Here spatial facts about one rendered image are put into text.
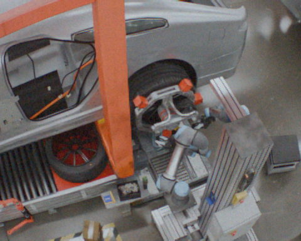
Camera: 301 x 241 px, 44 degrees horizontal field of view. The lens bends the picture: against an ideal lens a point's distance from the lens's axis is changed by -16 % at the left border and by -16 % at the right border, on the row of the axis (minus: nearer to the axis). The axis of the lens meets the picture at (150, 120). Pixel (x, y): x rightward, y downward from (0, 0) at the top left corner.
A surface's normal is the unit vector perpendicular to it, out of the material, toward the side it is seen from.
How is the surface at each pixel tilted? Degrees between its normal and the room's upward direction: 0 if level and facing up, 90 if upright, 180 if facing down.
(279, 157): 0
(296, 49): 0
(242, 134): 0
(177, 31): 80
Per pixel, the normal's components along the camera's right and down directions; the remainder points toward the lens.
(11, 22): 0.37, 0.77
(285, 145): 0.00, -0.55
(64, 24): 0.29, -0.06
